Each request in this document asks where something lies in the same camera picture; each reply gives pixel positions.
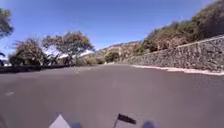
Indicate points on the distant dry hill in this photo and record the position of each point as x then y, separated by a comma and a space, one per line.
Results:
113, 51

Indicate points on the grey asphalt road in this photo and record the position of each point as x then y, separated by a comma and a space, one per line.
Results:
110, 93

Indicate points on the large leafy tree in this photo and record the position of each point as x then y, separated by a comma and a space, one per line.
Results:
71, 43

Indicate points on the robot's own part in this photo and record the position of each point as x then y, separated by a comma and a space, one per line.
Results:
148, 125
75, 125

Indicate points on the pale kerb strip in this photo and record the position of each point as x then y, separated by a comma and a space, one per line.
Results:
186, 70

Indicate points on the bushy hillside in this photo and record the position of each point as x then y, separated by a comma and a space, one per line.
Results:
186, 31

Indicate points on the sparse bare tree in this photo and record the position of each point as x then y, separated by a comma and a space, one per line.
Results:
28, 51

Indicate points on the dark tree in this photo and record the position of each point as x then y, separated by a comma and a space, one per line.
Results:
4, 23

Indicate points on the grey stone wall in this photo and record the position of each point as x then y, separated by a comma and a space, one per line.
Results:
196, 55

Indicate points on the low dark wall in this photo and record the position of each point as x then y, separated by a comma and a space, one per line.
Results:
26, 68

